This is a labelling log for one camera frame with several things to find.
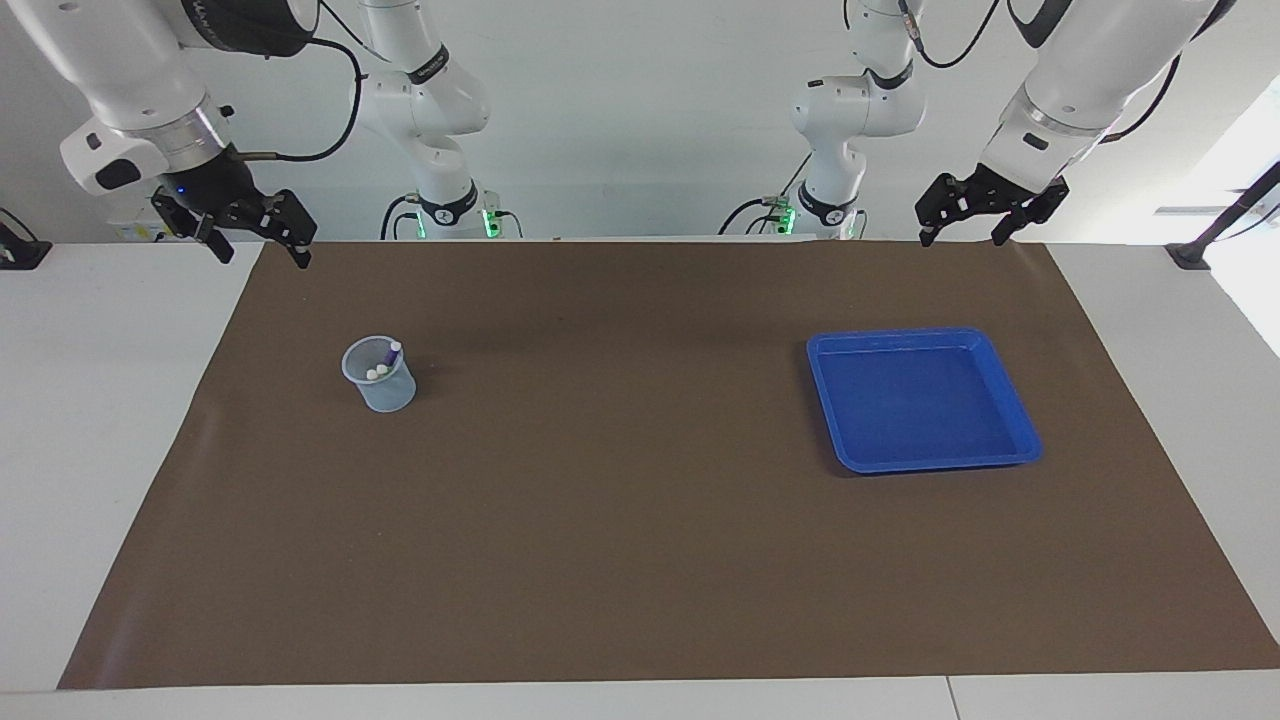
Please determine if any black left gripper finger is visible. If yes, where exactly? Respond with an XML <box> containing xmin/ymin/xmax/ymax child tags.
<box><xmin>916</xmin><ymin>173</ymin><xmax>976</xmax><ymax>247</ymax></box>
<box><xmin>992</xmin><ymin>180</ymin><xmax>1069</xmax><ymax>246</ymax></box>

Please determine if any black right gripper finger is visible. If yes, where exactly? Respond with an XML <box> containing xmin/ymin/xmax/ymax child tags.
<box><xmin>152</xmin><ymin>190</ymin><xmax>236</xmax><ymax>265</ymax></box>
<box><xmin>240</xmin><ymin>188</ymin><xmax>319</xmax><ymax>269</ymax></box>

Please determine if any blue plastic tray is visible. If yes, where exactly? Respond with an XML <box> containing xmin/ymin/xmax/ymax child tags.
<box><xmin>806</xmin><ymin>327</ymin><xmax>1044</xmax><ymax>475</ymax></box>

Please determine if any white power box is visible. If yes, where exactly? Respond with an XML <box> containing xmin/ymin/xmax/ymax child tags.
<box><xmin>108</xmin><ymin>195</ymin><xmax>166</xmax><ymax>243</ymax></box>

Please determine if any black table clamp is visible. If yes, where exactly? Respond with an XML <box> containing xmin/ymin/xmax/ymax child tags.
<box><xmin>0</xmin><ymin>207</ymin><xmax>53</xmax><ymax>271</ymax></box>

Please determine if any translucent plastic cup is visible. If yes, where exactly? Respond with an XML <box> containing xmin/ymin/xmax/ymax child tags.
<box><xmin>341</xmin><ymin>335</ymin><xmax>417</xmax><ymax>414</ymax></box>

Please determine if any brown table mat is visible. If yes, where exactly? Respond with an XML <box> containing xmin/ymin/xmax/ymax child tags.
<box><xmin>57</xmin><ymin>240</ymin><xmax>1280</xmax><ymax>691</ymax></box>

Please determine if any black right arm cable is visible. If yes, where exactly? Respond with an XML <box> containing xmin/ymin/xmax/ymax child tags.
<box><xmin>235</xmin><ymin>35</ymin><xmax>363</xmax><ymax>163</ymax></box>

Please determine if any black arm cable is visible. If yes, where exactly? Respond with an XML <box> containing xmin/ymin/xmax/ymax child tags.
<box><xmin>895</xmin><ymin>0</ymin><xmax>1183</xmax><ymax>144</ymax></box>
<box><xmin>235</xmin><ymin>35</ymin><xmax>363</xmax><ymax>163</ymax></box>

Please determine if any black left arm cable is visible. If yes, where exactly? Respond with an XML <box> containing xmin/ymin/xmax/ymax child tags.
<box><xmin>895</xmin><ymin>0</ymin><xmax>1183</xmax><ymax>144</ymax></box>

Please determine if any black camera stand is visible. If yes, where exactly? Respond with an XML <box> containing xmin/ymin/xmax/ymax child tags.
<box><xmin>1165</xmin><ymin>160</ymin><xmax>1280</xmax><ymax>271</ymax></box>

